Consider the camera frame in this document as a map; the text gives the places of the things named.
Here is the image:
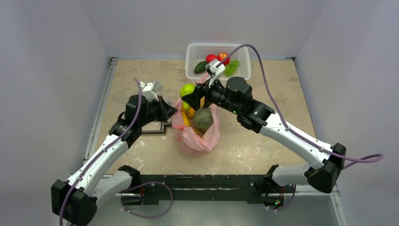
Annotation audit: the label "red fake apple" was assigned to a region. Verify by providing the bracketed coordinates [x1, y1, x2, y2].
[216, 52, 230, 65]

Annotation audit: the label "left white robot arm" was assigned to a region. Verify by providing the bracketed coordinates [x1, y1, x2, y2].
[51, 94, 177, 226]

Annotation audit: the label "yellow fake banana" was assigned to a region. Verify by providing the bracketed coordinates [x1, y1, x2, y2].
[181, 111, 191, 127]

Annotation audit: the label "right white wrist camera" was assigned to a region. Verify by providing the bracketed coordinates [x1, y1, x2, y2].
[206, 60, 225, 88]

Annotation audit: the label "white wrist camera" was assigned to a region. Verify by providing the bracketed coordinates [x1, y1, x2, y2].
[139, 81, 159, 102]
[206, 60, 225, 88]

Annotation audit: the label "yellow orange fake fruit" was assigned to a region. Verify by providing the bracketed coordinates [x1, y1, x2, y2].
[186, 108, 196, 118]

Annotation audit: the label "small red fake fruit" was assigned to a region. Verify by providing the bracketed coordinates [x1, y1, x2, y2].
[206, 54, 218, 63]

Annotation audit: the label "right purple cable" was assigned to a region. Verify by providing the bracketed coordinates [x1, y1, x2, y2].
[216, 44, 384, 170]

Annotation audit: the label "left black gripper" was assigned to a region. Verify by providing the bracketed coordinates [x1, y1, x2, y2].
[138, 95, 177, 127]

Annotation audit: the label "dark fake avocado in bag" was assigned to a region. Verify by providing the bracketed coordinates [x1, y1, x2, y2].
[192, 108, 214, 136]

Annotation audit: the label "pink printed plastic bag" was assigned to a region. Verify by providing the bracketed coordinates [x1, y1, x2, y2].
[171, 73, 221, 153]

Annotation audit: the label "green fake grapes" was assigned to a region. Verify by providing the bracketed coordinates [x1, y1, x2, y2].
[224, 59, 239, 77]

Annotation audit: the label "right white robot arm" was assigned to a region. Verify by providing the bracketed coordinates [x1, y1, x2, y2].
[182, 77, 346, 194]

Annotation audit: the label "black L-shaped metal tool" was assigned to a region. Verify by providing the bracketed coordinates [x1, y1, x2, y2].
[142, 122, 172, 135]

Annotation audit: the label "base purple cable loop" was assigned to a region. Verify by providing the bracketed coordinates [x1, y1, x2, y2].
[120, 182, 174, 219]

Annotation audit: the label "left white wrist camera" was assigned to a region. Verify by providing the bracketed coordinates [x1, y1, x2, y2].
[139, 81, 159, 102]

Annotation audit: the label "dark green fake avocado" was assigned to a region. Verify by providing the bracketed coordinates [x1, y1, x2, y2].
[193, 61, 208, 74]

